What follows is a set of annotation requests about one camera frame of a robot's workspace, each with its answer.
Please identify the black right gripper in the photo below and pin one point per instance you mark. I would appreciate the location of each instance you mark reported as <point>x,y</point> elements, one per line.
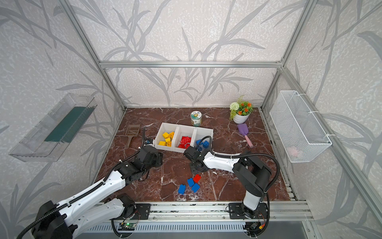
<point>191,170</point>

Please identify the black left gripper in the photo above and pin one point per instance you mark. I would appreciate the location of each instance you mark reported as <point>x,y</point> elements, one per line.
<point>159,159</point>

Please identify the blue lego pile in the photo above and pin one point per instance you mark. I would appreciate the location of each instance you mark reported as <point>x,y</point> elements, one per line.
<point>205,144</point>
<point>190,182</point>

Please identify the red lego pile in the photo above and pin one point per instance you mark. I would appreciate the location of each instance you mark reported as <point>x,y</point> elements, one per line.
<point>197,178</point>

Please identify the long red lego brick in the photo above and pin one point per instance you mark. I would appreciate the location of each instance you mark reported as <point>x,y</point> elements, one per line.
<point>185,140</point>

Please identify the yellow lego pile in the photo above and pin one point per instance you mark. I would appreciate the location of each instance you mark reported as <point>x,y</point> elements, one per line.
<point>165,135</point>

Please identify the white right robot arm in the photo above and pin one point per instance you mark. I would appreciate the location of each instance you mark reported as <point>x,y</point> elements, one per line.
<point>257,172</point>

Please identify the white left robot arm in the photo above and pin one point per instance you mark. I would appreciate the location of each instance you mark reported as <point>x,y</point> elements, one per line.
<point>68,218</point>

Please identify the white three-compartment bin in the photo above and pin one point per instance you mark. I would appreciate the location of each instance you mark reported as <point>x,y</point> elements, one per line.
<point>195,133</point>

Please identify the brown slotted scoop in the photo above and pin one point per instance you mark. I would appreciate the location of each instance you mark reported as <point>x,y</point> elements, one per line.
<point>132,131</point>

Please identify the small labelled tin can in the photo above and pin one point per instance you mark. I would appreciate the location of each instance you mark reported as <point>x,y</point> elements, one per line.
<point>196,118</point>

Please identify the purple and pink scoop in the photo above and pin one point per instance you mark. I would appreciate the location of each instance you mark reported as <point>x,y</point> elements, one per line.
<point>243,129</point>

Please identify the white pot with flowers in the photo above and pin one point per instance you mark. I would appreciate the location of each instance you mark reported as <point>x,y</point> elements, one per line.
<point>240,110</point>

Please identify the green mat in tray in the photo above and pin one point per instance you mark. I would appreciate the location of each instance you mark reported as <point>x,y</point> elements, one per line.
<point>66,130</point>

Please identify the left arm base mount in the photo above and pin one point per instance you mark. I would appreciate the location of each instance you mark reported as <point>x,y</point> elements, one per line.
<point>139,211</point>

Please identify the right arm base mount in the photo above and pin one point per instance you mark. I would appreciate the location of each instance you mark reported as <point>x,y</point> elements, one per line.
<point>239,211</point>

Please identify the aluminium front rail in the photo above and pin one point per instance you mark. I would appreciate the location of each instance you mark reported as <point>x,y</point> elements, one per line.
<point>218,211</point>

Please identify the clear plastic wall tray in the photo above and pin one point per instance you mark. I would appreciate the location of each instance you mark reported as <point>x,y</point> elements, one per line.
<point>33,148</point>

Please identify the white wire mesh basket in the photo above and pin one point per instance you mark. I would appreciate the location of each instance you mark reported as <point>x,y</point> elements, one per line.
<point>302,136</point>

